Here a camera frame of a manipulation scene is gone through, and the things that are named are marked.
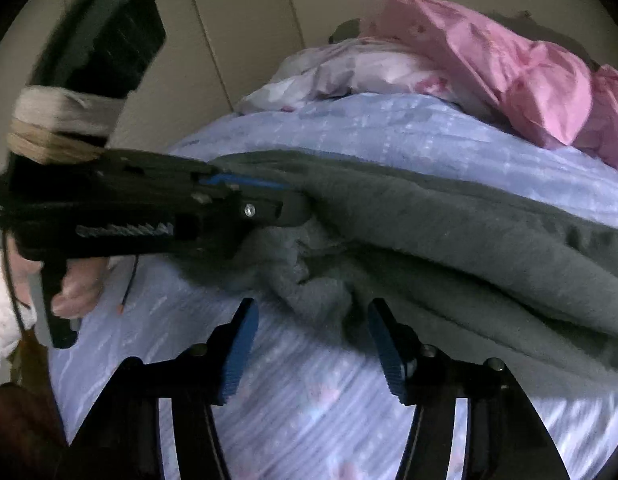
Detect thin black cable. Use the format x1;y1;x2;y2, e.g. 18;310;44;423
119;255;141;317

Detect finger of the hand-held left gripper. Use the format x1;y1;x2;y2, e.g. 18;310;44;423
189;159;296;197
225;191;314;242

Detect light blue bed sheet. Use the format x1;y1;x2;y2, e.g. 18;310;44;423
48;92;618;480

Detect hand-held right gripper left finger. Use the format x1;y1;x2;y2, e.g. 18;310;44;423
69;297;260;480

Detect person's brown hair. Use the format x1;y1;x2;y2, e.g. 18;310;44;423
0;332;69;480

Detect white floral quilt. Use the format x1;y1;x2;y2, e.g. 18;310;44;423
235;39;490;117

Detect person's left forearm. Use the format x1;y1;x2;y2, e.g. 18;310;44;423
0;249;39;377

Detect grey fleece pants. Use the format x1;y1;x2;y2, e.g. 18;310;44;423
209;149;618;397

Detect person's left hand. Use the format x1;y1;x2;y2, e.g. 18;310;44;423
53;257;109;320

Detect pink cloth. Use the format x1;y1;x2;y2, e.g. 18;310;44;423
358;0;618;177

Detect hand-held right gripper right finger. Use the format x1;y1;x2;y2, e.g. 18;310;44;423
366;297;570;480

